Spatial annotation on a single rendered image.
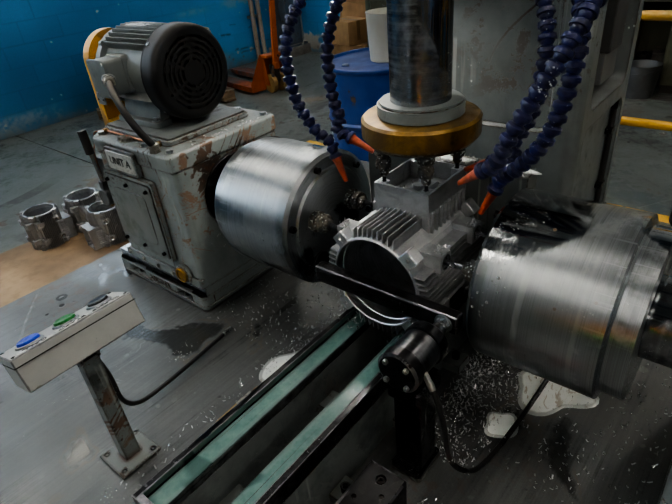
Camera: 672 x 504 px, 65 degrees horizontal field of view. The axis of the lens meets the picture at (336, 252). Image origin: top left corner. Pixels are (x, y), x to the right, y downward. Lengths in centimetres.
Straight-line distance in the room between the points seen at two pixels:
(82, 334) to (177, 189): 38
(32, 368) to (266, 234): 40
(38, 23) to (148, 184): 530
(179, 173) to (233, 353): 36
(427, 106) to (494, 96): 23
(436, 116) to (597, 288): 31
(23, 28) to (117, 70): 514
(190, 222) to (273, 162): 24
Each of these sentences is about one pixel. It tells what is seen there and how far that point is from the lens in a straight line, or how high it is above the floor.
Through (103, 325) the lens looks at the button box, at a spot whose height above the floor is 106.
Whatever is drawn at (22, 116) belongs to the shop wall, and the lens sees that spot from 632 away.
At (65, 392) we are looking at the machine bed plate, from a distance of 114.
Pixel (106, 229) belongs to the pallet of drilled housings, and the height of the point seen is 25.
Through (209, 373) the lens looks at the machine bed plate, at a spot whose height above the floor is 80.
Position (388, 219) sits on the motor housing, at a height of 111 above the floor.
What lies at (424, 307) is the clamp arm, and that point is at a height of 103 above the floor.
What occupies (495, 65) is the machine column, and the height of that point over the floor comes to 127.
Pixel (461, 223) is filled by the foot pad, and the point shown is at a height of 108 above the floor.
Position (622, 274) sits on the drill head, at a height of 114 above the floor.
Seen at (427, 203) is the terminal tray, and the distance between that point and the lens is 80.
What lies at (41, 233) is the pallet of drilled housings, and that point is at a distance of 320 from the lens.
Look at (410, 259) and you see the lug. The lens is 75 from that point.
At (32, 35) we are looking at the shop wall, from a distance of 634.
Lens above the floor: 149
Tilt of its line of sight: 32 degrees down
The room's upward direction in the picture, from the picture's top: 6 degrees counter-clockwise
